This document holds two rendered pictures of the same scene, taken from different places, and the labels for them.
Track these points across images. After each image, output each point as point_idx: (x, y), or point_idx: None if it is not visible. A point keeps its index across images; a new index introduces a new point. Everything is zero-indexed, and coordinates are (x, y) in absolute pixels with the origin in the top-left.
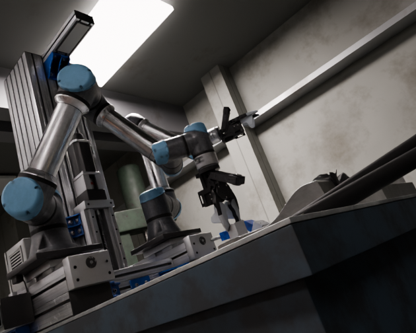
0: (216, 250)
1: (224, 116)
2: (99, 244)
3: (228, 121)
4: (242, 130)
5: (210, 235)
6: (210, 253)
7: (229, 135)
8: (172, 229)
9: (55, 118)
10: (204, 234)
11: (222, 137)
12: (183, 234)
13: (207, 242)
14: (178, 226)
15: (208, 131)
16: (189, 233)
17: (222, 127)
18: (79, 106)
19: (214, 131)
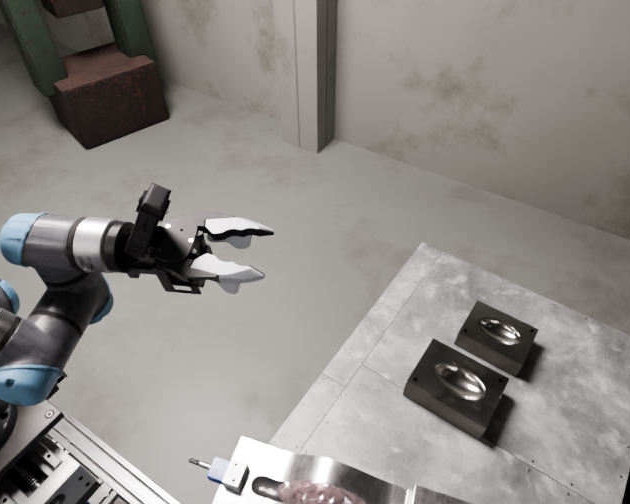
0: (92, 481)
1: (141, 233)
2: None
3: (154, 255)
4: (198, 290)
5: (80, 471)
6: (76, 501)
7: (154, 273)
8: None
9: None
10: (61, 487)
11: (130, 271)
12: (13, 465)
13: (70, 492)
14: (1, 428)
15: (76, 248)
16: (29, 450)
17: (132, 253)
18: None
19: (100, 264)
